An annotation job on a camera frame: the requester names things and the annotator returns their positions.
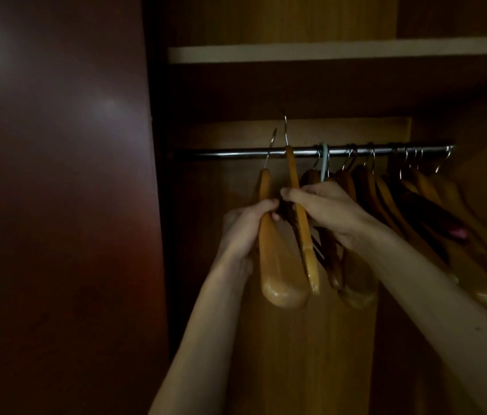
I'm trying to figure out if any light blue plastic hanger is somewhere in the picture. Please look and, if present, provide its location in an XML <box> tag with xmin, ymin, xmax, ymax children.
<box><xmin>319</xmin><ymin>143</ymin><xmax>330</xmax><ymax>183</ymax></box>

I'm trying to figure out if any chrome wardrobe rail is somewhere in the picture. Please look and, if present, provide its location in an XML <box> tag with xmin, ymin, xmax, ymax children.
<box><xmin>179</xmin><ymin>144</ymin><xmax>457</xmax><ymax>161</ymax></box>

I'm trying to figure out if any person's right hand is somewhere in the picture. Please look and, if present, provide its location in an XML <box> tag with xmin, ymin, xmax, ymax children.
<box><xmin>280</xmin><ymin>181</ymin><xmax>377</xmax><ymax>250</ymax></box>

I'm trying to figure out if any wide wooden clothes hanger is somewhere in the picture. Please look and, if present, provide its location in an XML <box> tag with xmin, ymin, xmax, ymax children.
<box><xmin>256</xmin><ymin>128</ymin><xmax>312</xmax><ymax>310</ymax></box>

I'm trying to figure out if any dark red wardrobe door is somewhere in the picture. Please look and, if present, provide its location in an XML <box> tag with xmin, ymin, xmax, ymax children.
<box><xmin>0</xmin><ymin>0</ymin><xmax>171</xmax><ymax>415</ymax></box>

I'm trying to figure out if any person's right forearm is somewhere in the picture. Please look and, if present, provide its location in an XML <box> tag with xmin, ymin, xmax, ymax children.
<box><xmin>354</xmin><ymin>218</ymin><xmax>487</xmax><ymax>415</ymax></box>

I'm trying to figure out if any wardrobe shelf board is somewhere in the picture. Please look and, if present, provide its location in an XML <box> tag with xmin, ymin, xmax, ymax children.
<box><xmin>167</xmin><ymin>35</ymin><xmax>487</xmax><ymax>65</ymax></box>

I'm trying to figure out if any person's left forearm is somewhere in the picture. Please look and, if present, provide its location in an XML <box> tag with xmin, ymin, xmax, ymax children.
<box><xmin>148</xmin><ymin>255</ymin><xmax>256</xmax><ymax>415</ymax></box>

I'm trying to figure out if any thin wooden clothes hanger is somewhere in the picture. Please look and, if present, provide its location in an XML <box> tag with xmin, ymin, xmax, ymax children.
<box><xmin>283</xmin><ymin>115</ymin><xmax>320</xmax><ymax>296</ymax></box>

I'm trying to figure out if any row of wooden hangers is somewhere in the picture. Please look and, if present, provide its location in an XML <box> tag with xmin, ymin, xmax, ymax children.
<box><xmin>300</xmin><ymin>142</ymin><xmax>487</xmax><ymax>310</ymax></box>

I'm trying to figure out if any person's left hand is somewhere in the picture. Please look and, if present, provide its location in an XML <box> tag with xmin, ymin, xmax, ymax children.
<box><xmin>215</xmin><ymin>198</ymin><xmax>280</xmax><ymax>278</ymax></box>

